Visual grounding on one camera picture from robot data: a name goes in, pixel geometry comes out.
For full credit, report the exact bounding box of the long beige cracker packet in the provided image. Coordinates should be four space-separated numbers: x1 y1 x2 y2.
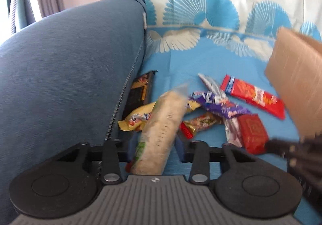
129 84 190 175

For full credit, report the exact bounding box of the fan-printed blue blanket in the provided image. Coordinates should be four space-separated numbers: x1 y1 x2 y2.
126 0 322 225

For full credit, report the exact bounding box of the yellow snack packet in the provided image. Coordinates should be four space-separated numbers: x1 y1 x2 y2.
118 101 202 132

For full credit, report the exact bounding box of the brown candy bar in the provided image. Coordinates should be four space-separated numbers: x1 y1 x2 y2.
180 112 224 140

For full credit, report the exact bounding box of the window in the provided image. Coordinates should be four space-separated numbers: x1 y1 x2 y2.
0 0 43 47

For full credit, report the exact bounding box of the square red snack packet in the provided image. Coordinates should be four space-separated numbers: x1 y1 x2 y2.
236 114 269 154

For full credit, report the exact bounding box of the long red snack packet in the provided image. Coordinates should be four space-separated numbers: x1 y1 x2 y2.
221 75 286 120

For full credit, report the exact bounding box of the silver snack wrapper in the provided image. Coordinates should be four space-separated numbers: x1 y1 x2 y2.
198 73 244 148

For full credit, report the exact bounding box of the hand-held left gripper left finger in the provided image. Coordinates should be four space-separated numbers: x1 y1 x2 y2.
50 132 138 186

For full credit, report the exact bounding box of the cardboard box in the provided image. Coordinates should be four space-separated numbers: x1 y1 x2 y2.
264 26 322 140

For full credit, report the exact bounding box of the black snack packet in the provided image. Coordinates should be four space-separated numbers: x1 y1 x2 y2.
123 70 158 117

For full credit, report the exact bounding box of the grey ribbed pole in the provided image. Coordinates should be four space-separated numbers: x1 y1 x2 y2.
10 0 24 35

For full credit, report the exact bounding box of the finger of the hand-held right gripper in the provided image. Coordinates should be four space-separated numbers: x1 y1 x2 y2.
264 138 306 165

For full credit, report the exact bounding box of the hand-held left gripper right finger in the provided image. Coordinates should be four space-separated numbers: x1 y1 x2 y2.
175 136 254 185

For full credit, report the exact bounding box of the purple snack packet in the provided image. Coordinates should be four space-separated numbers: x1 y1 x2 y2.
189 90 252 118

